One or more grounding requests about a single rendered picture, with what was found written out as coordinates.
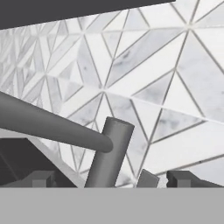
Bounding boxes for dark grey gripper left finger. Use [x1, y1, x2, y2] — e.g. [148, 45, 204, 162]
[2, 170, 58, 188]

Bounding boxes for dark wall cupboard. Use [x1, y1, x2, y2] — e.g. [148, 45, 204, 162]
[0, 0, 177, 31]

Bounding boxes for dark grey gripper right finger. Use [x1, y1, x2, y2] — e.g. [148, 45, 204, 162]
[166, 170, 224, 188]

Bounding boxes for grey sink faucet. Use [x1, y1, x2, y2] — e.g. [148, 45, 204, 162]
[0, 91, 136, 188]

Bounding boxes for grey faucet lever handle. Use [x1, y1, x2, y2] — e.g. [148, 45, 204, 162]
[136, 168, 161, 188]

